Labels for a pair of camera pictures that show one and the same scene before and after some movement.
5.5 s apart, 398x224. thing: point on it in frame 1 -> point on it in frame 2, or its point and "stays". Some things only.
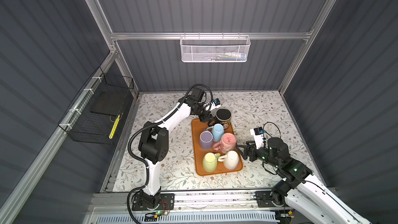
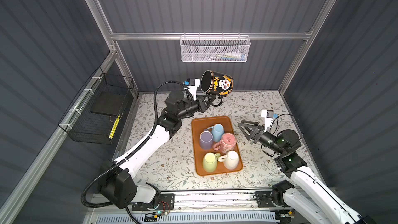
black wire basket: (92, 115) stays
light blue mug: (217, 129) stays
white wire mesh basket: (214, 49) stays
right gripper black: (252, 147) -> (256, 132)
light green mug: (209, 162) stays
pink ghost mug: (228, 142) stays
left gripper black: (206, 117) -> (200, 104)
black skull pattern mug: (223, 116) -> (216, 84)
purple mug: (206, 140) stays
